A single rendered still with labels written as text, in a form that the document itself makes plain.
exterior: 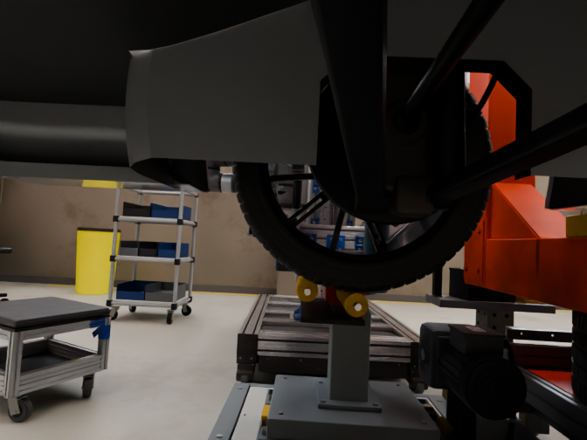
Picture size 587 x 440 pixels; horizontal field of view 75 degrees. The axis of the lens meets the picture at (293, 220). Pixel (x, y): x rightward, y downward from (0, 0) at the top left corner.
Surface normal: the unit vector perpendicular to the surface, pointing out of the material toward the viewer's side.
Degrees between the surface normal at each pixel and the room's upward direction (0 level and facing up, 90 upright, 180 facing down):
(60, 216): 90
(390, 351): 90
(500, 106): 90
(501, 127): 90
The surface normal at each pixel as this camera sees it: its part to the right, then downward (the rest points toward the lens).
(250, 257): 0.02, -0.06
